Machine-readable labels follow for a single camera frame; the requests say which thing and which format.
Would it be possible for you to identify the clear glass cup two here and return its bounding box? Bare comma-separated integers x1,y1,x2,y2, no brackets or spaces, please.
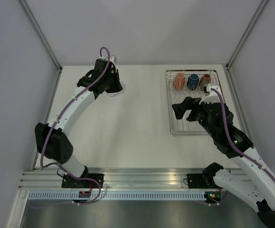
107,81,126,97

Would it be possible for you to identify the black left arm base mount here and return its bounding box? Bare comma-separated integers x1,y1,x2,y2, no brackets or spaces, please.
61,173,104,189

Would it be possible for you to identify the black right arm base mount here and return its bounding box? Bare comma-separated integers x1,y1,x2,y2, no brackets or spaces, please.
186,173,207,189

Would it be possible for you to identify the metal wire dish rack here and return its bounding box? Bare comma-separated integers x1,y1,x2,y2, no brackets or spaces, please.
165,69,226,137

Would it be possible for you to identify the aluminium front rail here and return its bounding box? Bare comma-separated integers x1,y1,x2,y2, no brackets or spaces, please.
19,168,202,191

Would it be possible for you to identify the blue ceramic mug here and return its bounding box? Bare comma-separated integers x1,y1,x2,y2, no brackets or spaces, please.
187,74,199,91

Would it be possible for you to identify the aluminium frame post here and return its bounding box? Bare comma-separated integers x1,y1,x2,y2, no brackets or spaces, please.
18,0,62,73
225,0,270,71

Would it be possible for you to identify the left aluminium frame post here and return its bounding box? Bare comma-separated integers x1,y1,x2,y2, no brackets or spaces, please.
18,0,62,73

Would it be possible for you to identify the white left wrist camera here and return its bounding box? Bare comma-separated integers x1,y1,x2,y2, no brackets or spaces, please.
99,56,117,65

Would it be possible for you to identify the pink ceramic mug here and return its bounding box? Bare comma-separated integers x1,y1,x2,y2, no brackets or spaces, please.
173,73,185,91

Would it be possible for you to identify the right aluminium frame post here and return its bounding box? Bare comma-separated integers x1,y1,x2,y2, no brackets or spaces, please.
225,0,270,71

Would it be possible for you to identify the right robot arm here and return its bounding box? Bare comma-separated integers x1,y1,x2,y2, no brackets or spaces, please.
171,96,275,228

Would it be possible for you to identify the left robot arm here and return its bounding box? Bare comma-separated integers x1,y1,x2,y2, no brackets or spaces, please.
35,56,123,189

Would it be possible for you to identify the brown ceramic mug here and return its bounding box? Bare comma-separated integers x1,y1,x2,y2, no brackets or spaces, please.
199,74,211,89

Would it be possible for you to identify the white slotted cable duct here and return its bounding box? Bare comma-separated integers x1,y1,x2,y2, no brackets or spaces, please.
28,190,206,201

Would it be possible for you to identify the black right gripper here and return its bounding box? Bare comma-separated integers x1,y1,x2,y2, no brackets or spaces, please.
171,95,218,138

